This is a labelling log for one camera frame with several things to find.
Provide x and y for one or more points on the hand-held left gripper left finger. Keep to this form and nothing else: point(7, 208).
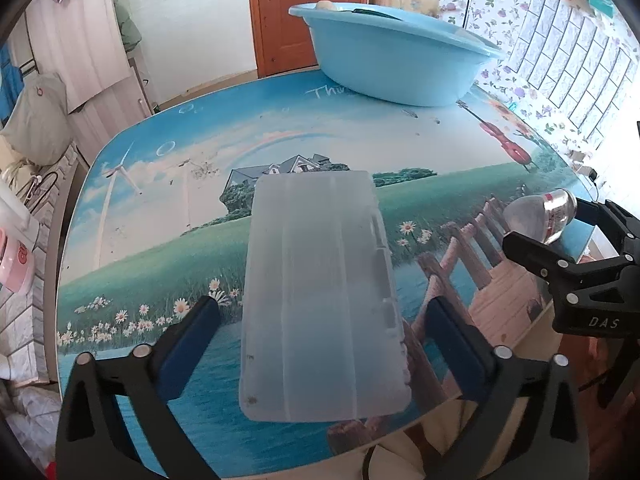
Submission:
point(192, 345)

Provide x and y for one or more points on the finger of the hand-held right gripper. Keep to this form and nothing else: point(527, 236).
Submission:
point(627, 225)
point(535, 255)

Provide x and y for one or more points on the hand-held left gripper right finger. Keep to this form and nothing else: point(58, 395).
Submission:
point(450, 345)

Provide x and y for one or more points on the clear plastic bottle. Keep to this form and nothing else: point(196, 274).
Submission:
point(530, 215)

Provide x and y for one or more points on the translucent plastic storage box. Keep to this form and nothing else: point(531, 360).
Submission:
point(320, 300)

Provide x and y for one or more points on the light blue plastic basin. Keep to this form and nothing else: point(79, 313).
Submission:
point(400, 65)

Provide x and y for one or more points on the white plush toy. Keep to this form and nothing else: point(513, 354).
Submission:
point(325, 5)

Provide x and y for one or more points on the landscape printed desktop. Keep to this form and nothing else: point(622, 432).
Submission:
point(165, 260)

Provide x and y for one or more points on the white plastic bag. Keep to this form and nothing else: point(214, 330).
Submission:
point(30, 420)

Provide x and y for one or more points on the red cloth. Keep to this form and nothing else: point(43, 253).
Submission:
point(51, 471)

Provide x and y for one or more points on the pink white container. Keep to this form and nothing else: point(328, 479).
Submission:
point(17, 260)

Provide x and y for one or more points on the beige tote bag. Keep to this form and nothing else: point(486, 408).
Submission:
point(35, 120)

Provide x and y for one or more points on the white wardrobe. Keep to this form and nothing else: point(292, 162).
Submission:
point(85, 50)

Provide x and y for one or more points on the green quilt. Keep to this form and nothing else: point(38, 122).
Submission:
point(129, 30)

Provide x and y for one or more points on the brown wooden door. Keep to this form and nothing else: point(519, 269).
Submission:
point(300, 35)

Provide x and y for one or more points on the blue apron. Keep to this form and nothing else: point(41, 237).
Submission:
point(10, 75)

